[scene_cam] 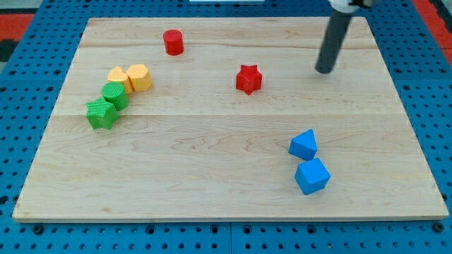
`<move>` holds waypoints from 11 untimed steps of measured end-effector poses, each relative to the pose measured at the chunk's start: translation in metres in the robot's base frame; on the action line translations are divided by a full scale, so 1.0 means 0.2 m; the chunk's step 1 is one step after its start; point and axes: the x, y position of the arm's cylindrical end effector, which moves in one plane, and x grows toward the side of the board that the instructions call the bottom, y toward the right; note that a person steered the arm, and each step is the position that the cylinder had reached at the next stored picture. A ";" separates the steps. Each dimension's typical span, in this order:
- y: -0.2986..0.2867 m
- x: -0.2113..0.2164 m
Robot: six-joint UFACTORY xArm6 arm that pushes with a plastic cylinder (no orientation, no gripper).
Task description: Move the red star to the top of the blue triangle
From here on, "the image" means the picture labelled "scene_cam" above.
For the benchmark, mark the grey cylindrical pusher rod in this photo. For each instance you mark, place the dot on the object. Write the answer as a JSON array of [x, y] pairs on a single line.
[[333, 38]]

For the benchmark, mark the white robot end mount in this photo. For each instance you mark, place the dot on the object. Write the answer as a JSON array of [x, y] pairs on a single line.
[[350, 6]]

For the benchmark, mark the red star block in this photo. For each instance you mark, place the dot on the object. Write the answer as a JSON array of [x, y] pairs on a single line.
[[248, 79]]

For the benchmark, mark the blue triangle block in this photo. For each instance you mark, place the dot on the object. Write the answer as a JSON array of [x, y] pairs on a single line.
[[304, 145]]

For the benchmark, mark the green star block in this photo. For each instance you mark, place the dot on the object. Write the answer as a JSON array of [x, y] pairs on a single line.
[[101, 114]]

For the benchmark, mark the blue cube block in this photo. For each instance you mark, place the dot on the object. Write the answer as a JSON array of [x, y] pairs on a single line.
[[312, 176]]

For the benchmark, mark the wooden board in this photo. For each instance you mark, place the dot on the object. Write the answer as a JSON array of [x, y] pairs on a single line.
[[193, 148]]

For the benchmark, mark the red cylinder block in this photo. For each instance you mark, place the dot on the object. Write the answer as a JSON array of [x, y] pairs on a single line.
[[173, 41]]

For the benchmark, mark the yellow hexagon block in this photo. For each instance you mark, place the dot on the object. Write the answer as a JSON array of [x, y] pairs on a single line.
[[140, 77]]

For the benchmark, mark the yellow heart block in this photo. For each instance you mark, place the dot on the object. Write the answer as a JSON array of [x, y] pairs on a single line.
[[117, 74]]

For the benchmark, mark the green cylinder block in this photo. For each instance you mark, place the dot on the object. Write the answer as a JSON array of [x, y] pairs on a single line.
[[114, 92]]

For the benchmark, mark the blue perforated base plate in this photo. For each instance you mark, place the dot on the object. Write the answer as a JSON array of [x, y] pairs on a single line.
[[33, 76]]

